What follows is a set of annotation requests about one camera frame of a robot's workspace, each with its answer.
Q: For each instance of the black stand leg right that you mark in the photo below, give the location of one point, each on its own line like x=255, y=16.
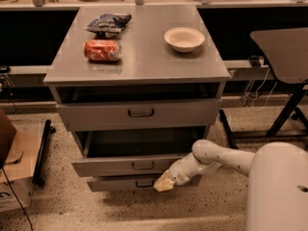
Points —
x=227, y=129

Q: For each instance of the grey drawer cabinet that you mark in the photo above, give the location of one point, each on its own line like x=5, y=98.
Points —
x=149, y=69

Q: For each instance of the grey top drawer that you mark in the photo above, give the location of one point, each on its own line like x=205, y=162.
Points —
x=139, y=114

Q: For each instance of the grey drawer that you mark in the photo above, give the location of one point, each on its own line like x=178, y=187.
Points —
x=139, y=114
x=134, y=152
x=122, y=183

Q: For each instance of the black stand leg left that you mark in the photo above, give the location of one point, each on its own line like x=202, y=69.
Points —
x=48, y=131

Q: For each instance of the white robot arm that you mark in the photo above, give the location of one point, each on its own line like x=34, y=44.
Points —
x=277, y=197

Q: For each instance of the blue chip bag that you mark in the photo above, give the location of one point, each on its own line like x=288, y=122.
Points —
x=109, y=25

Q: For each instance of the white paper bowl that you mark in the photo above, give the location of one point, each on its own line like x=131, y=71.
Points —
x=183, y=39

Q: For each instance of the black power adapter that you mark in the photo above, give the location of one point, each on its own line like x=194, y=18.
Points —
x=256, y=61

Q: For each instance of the dark side table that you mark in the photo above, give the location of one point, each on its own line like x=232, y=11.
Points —
x=286, y=51

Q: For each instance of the black stand leg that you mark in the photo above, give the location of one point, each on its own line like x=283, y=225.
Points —
x=227, y=129
x=48, y=131

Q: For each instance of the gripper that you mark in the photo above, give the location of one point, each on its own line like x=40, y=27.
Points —
x=176, y=172

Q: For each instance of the cardboard box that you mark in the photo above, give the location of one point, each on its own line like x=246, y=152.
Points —
x=18, y=151

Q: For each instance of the grey bottom drawer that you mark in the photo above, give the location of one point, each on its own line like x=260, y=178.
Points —
x=122, y=183

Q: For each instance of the crushed red soda can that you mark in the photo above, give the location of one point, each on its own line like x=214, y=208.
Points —
x=102, y=50

